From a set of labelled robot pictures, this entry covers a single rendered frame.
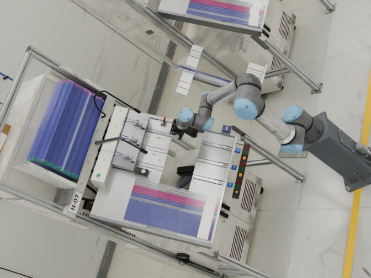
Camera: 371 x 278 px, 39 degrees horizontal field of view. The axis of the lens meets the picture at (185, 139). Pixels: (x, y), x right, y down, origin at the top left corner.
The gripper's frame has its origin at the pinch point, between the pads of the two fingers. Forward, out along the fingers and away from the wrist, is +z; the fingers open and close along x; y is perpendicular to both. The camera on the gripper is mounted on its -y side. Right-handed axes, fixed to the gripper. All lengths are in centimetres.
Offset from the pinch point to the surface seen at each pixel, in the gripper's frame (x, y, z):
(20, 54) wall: -76, 141, 114
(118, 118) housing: 0.2, 37.9, -0.1
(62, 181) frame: 49, 55, -12
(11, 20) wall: -98, 155, 104
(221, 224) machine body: 35, -44, 40
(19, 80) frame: 7, 93, -28
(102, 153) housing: 23.7, 40.4, 0.4
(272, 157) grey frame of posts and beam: -11, -62, 16
